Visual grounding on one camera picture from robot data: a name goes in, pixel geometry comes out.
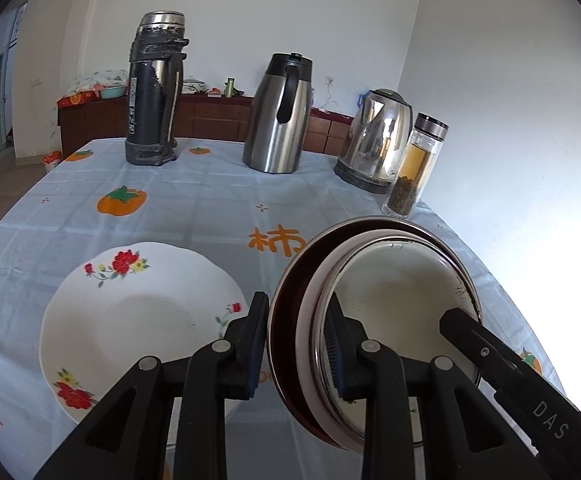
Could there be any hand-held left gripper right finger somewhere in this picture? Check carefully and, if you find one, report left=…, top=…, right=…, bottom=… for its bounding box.
left=323, top=304, right=546, bottom=480

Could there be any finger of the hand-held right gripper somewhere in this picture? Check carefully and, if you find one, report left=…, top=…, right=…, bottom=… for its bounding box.
left=439, top=308, right=527, bottom=397

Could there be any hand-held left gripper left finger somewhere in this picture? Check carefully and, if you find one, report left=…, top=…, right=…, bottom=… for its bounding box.
left=33, top=291, right=271, bottom=480

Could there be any stainless steel bowl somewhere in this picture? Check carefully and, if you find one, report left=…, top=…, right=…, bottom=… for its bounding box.
left=310, top=237, right=481, bottom=441

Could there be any red plastic bowl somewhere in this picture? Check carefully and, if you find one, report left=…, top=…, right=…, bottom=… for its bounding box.
left=267, top=216, right=483, bottom=453

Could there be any red flower white plate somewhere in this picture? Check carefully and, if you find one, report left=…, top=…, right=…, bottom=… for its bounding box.
left=39, top=241, right=250, bottom=426

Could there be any persimmon print tablecloth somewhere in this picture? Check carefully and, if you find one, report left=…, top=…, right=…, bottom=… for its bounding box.
left=0, top=136, right=568, bottom=480

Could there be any glass tea bottle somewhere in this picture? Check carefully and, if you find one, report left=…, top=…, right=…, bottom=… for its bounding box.
left=381, top=112, right=449, bottom=219

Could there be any steel thermal carafe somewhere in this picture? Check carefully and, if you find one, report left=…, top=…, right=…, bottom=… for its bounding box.
left=243, top=52, right=314, bottom=175

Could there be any steel electric kettle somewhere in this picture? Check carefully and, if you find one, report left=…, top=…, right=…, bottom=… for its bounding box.
left=333, top=88, right=414, bottom=195

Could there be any dark wooden sideboard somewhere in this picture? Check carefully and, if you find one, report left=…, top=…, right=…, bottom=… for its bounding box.
left=58, top=91, right=356, bottom=156

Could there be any black vacuum flask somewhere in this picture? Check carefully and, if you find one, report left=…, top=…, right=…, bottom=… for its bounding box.
left=124, top=10, right=190, bottom=167

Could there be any red printed box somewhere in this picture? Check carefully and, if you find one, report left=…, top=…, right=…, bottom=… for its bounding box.
left=57, top=91, right=96, bottom=109

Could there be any mesh food cover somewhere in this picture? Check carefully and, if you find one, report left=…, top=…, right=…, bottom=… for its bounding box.
left=70, top=69, right=128, bottom=92

